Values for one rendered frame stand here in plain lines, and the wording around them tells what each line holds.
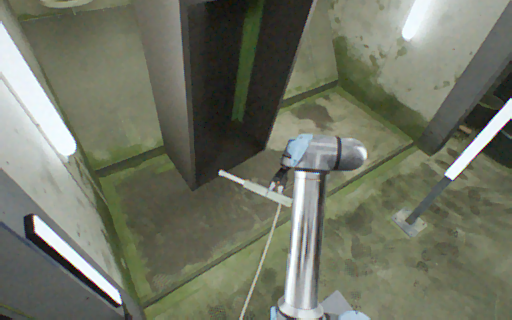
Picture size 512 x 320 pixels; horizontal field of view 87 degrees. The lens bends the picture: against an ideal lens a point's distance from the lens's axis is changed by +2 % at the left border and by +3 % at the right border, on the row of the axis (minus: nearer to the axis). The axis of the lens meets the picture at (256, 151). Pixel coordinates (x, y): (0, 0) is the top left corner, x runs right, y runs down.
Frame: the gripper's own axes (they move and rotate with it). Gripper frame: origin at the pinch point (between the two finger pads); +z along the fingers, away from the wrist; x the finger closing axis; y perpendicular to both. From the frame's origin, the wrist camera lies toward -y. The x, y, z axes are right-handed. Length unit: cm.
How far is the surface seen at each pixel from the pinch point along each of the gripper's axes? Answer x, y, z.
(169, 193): 84, 33, 38
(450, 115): -95, 107, -111
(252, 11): 40, -33, -87
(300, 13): 11, -47, -84
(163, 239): 62, 11, 62
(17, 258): 31, -111, 21
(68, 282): 30, -94, 33
